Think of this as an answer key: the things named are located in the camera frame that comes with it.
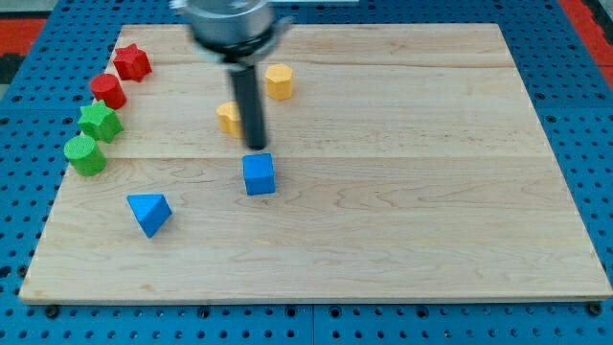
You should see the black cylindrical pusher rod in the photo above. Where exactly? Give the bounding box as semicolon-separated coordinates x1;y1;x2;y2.
229;66;267;150

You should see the silver cylindrical robot end effector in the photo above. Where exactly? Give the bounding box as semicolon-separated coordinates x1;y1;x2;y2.
170;0;292;64

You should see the blue cube block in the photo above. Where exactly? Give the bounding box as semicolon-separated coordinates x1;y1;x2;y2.
242;153;276;196

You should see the yellow heart block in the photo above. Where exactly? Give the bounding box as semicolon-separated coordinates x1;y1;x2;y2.
216;102;243;139

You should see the yellow hexagon block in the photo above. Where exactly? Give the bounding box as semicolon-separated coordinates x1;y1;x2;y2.
264;63;293;101

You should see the red star block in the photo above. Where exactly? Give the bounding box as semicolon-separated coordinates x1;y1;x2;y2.
113;43;152;82

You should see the red cylinder block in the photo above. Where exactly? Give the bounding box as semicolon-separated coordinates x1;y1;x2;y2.
90;73;126;109

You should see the green star block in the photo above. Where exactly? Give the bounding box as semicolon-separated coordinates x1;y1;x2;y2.
78;101;124;144

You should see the blue triangular prism block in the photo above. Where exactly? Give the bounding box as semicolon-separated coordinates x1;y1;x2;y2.
126;194;172;238

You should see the green cylinder block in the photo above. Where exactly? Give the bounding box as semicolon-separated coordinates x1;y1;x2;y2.
63;135;106;176

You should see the light wooden board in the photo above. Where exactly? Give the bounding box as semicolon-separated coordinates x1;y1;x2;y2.
19;24;612;305

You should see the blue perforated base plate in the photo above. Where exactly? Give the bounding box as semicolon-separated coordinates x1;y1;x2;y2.
1;0;612;344

